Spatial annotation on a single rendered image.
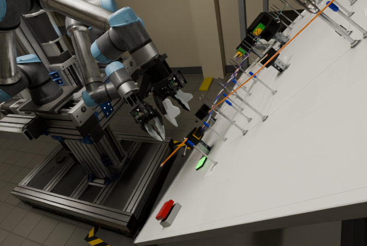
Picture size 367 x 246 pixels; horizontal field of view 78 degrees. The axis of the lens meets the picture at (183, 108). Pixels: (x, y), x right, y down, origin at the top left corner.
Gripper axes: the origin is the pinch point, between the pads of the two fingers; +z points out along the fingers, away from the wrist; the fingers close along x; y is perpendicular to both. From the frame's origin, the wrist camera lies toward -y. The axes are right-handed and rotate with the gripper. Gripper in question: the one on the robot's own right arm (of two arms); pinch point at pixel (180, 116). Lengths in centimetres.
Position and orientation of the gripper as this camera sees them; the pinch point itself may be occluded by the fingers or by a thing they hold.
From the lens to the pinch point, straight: 73.9
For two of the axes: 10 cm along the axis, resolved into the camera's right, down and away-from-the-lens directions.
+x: 4.5, -5.5, 7.0
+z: 5.2, 8.0, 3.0
